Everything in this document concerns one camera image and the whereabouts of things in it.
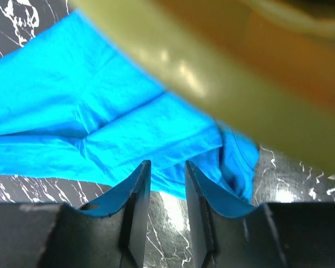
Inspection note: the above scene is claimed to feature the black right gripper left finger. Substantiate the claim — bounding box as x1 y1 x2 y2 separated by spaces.
0 160 151 267

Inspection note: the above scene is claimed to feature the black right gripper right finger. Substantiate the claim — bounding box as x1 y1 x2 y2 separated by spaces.
185 161 335 267

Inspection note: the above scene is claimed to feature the blue t shirt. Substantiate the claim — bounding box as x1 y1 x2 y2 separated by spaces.
0 11 259 202

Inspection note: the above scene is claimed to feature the black marble pattern mat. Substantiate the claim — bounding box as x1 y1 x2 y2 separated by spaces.
0 1 335 267

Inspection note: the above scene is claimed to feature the olive green plastic bin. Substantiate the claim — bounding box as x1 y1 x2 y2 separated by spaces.
74 1 335 174

